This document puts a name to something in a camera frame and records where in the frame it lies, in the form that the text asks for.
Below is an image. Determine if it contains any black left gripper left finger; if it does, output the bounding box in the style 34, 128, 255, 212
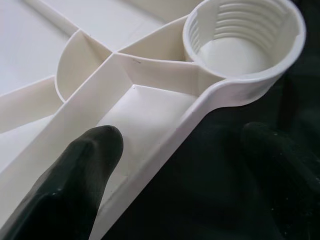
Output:
0, 124, 125, 240

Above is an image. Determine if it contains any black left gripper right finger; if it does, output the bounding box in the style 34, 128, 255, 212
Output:
241, 121, 320, 240

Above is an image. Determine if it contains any white plastic children table top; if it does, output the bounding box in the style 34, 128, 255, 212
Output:
0, 0, 307, 240

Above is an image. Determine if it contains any black cloth table cover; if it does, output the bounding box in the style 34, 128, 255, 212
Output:
99, 0, 320, 240

